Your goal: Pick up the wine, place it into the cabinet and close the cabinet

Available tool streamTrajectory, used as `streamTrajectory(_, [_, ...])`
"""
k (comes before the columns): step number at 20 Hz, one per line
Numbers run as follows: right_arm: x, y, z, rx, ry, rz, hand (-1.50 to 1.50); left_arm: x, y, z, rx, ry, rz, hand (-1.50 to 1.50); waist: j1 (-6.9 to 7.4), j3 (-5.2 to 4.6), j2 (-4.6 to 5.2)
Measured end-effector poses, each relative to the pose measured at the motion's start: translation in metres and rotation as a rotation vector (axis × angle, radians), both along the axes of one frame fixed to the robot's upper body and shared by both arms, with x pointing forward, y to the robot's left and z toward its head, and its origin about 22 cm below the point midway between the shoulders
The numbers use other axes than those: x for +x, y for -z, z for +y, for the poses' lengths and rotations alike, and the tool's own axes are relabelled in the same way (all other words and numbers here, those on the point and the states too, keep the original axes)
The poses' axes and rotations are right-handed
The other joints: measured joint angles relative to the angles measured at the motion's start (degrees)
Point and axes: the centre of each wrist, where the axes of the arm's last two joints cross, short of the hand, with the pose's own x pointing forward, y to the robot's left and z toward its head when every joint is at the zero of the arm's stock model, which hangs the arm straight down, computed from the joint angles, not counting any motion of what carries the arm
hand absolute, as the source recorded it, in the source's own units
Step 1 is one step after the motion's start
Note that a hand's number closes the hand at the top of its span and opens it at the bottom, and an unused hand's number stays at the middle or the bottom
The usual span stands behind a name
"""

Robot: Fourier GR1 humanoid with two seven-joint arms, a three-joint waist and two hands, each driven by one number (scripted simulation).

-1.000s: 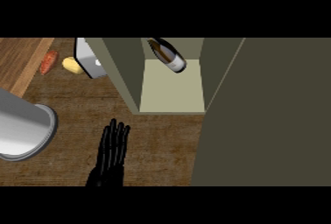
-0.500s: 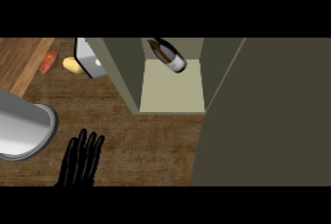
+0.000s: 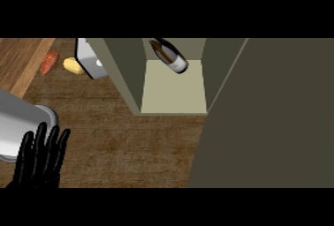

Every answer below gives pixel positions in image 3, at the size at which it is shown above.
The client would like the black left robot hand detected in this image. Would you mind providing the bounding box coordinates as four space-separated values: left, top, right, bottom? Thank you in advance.
4 121 72 189

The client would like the olive green open cabinet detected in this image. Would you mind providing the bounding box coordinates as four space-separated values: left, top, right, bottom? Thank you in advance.
84 37 249 117

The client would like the dark wine bottle white label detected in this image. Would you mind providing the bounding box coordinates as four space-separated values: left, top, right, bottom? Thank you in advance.
147 37 190 75

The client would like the dark olive cabinet door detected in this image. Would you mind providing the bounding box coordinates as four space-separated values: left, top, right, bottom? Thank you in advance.
184 37 334 189

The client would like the yellow potato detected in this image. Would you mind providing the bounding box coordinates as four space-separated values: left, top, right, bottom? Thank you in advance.
60 56 85 76

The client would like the silver grey appliance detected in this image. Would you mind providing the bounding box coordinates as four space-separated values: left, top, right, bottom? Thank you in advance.
73 37 109 80

